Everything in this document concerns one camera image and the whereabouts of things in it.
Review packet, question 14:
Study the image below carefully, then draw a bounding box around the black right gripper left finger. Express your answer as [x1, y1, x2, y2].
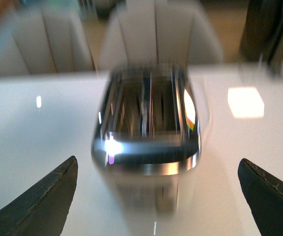
[0, 156, 78, 236]

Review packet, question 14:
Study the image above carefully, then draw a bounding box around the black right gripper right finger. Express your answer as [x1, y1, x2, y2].
[237, 158, 283, 236]

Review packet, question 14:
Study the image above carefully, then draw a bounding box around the chrome two-slot toaster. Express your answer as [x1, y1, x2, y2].
[90, 64, 212, 217]

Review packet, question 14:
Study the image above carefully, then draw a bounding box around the dark washing machine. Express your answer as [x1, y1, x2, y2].
[239, 0, 283, 73]

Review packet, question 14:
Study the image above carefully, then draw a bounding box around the beige chair left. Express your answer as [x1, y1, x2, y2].
[0, 9, 95, 77]

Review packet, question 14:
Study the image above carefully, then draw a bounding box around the beige chair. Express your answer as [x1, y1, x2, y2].
[98, 0, 224, 70]
[0, 9, 95, 77]

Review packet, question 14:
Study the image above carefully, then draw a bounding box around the beige chair right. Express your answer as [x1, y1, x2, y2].
[98, 0, 224, 70]

